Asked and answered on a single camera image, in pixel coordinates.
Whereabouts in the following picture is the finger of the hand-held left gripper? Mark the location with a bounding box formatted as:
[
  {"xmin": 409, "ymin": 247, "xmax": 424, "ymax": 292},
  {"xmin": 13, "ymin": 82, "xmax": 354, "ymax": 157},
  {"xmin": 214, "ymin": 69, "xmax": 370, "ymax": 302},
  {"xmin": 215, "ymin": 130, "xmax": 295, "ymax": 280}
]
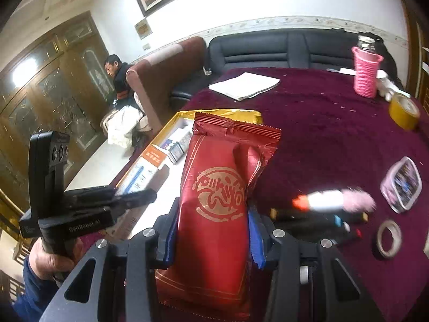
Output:
[{"xmin": 109, "ymin": 189, "xmax": 157, "ymax": 213}]

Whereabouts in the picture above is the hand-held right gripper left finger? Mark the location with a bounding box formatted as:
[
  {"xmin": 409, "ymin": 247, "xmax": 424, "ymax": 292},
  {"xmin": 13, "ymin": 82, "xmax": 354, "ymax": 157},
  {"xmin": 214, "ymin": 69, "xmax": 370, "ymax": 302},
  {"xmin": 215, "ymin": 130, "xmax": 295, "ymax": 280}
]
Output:
[{"xmin": 40, "ymin": 197, "xmax": 183, "ymax": 322}]

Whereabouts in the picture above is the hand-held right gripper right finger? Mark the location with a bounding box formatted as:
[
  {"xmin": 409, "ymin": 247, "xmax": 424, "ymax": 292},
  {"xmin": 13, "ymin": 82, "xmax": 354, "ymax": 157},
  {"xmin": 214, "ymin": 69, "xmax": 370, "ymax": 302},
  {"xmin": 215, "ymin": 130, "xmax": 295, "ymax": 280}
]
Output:
[{"xmin": 247, "ymin": 206, "xmax": 386, "ymax": 322}]

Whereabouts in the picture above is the red snack packet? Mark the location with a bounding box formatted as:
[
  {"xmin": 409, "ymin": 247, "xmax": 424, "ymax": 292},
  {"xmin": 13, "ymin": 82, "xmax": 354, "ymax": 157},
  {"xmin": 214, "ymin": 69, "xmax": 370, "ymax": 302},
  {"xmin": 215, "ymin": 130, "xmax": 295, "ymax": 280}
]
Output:
[{"xmin": 155, "ymin": 112, "xmax": 282, "ymax": 322}]

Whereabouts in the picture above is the black pen with gold ends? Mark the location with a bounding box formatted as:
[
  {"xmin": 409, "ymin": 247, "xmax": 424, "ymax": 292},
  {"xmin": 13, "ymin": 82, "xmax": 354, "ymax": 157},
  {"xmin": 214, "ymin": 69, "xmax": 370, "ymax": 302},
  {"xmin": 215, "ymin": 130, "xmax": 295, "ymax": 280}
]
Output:
[{"xmin": 270, "ymin": 208, "xmax": 368, "ymax": 224}]

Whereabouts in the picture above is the yellow cardboard box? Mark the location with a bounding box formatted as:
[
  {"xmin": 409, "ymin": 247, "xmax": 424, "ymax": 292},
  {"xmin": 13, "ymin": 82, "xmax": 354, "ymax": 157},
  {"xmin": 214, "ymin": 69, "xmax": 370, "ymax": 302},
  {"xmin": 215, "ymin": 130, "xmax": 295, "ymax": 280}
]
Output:
[{"xmin": 107, "ymin": 108, "xmax": 264, "ymax": 242}]

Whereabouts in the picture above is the person's left forearm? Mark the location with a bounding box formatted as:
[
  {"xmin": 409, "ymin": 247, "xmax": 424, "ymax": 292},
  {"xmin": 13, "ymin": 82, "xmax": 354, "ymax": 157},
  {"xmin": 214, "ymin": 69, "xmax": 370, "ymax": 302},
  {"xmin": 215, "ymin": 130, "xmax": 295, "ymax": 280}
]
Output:
[{"xmin": 21, "ymin": 253, "xmax": 69, "ymax": 322}]

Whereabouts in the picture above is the person's left hand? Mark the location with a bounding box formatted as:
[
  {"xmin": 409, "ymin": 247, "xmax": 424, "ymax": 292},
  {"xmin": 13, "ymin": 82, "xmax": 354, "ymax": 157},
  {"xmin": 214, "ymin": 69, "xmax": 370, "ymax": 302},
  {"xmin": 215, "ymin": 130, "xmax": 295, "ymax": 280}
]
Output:
[{"xmin": 28, "ymin": 236, "xmax": 84, "ymax": 280}]

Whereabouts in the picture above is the blue striped long carton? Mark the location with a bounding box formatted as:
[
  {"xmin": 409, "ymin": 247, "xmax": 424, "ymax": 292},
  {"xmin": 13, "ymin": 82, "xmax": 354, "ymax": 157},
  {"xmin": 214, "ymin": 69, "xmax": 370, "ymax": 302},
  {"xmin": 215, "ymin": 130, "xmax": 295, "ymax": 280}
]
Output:
[{"xmin": 125, "ymin": 162, "xmax": 162, "ymax": 192}]

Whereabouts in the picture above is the orange small carton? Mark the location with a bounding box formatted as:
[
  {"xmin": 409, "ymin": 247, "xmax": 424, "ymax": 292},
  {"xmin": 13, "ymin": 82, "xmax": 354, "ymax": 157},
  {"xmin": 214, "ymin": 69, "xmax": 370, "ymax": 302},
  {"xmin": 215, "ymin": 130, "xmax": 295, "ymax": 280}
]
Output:
[{"xmin": 144, "ymin": 144, "xmax": 170, "ymax": 171}]

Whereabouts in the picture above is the blue and white carton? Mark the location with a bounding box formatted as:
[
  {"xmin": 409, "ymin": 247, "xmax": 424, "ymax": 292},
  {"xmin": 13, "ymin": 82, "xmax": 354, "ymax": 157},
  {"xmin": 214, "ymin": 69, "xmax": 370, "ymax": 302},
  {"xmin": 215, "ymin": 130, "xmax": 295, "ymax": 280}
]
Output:
[{"xmin": 159, "ymin": 129, "xmax": 193, "ymax": 166}]

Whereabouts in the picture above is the white plastic bag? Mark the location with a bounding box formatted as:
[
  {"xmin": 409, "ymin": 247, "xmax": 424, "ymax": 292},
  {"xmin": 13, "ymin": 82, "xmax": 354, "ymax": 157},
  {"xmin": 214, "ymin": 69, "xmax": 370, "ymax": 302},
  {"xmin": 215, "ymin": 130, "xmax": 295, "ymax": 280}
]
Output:
[{"xmin": 101, "ymin": 105, "xmax": 147, "ymax": 149}]

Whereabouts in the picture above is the black marker with red tip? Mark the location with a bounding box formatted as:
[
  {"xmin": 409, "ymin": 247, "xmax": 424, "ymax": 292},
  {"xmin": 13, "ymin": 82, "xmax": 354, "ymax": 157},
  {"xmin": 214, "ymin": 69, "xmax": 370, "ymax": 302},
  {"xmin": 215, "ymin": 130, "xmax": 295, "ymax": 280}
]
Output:
[{"xmin": 330, "ymin": 228, "xmax": 363, "ymax": 246}]

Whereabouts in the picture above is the wooden glass-panel door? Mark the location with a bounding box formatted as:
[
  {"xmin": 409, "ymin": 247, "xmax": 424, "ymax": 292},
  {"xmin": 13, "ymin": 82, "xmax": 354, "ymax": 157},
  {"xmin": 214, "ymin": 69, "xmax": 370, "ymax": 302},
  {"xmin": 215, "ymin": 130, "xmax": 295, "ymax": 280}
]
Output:
[{"xmin": 0, "ymin": 10, "xmax": 117, "ymax": 210}]

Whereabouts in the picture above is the grey tape roll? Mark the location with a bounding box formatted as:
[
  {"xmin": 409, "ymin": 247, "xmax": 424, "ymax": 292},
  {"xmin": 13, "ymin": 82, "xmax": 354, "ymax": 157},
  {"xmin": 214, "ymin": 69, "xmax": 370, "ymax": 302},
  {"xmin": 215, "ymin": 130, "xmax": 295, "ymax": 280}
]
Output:
[{"xmin": 373, "ymin": 219, "xmax": 403, "ymax": 261}]

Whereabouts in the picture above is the maroon tablecloth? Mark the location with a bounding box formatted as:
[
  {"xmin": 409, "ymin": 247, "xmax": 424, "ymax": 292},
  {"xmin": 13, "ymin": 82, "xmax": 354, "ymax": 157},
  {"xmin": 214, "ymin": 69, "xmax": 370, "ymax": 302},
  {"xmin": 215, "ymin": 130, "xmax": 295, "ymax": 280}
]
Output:
[{"xmin": 75, "ymin": 67, "xmax": 429, "ymax": 322}]

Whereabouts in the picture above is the brown armchair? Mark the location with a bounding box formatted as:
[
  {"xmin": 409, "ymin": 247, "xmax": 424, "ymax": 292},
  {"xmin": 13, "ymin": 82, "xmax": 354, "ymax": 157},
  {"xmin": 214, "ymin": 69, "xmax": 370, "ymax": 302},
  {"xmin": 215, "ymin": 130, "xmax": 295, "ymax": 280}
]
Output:
[{"xmin": 125, "ymin": 36, "xmax": 209, "ymax": 135}]

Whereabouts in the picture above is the white paper stack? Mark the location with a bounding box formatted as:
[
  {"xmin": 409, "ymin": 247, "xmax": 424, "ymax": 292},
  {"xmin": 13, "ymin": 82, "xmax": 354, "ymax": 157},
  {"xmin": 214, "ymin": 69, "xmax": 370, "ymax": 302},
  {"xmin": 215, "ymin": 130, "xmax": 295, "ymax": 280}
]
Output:
[{"xmin": 208, "ymin": 72, "xmax": 281, "ymax": 102}]

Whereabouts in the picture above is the clear plastic lidded container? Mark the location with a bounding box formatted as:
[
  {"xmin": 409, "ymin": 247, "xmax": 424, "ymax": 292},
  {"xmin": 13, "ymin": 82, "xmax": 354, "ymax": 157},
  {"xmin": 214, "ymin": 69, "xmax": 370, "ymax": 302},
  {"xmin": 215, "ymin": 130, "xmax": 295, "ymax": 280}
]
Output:
[{"xmin": 380, "ymin": 156, "xmax": 422, "ymax": 214}]

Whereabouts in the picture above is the black leather sofa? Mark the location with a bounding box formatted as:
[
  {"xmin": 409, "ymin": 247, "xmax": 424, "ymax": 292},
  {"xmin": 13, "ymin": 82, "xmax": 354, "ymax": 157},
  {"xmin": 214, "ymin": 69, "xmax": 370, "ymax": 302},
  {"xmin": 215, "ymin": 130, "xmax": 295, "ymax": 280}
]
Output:
[{"xmin": 170, "ymin": 28, "xmax": 403, "ymax": 108}]

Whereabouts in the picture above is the yellow tape roll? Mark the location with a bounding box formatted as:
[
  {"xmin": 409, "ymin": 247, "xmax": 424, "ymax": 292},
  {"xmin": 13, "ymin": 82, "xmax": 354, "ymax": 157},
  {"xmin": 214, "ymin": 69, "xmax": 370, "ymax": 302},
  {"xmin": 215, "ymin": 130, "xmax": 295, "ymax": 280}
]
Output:
[{"xmin": 389, "ymin": 92, "xmax": 421, "ymax": 131}]

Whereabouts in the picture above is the bottle in pink knitted sleeve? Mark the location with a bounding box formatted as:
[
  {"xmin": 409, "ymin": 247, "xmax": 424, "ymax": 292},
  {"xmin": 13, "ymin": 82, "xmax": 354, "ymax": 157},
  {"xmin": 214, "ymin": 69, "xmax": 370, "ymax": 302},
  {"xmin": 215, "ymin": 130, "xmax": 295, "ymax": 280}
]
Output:
[{"xmin": 351, "ymin": 34, "xmax": 383, "ymax": 99}]

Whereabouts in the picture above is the white small object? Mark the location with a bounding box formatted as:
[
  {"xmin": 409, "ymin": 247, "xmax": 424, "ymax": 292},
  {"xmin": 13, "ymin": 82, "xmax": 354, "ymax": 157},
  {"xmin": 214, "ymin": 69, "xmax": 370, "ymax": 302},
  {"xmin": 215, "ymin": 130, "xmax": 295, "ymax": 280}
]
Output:
[{"xmin": 375, "ymin": 69, "xmax": 409, "ymax": 102}]

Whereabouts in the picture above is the black bag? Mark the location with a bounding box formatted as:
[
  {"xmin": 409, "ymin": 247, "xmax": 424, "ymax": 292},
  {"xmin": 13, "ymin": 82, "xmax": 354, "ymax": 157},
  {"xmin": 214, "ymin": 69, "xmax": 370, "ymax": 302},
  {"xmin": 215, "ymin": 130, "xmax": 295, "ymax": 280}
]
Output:
[{"xmin": 358, "ymin": 32, "xmax": 403, "ymax": 88}]

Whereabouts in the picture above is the wooden cabinet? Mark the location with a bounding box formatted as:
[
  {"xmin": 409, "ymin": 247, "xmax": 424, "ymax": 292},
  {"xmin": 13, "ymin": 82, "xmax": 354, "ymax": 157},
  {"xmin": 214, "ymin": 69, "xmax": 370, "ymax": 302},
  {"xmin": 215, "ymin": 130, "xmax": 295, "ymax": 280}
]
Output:
[{"xmin": 401, "ymin": 0, "xmax": 429, "ymax": 116}]

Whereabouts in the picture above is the small framed wall certificate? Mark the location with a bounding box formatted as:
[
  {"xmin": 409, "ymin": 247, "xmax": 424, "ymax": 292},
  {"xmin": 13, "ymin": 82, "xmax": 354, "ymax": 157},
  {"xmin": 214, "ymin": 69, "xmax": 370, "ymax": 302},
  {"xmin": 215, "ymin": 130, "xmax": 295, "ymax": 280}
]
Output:
[{"xmin": 134, "ymin": 18, "xmax": 153, "ymax": 40}]

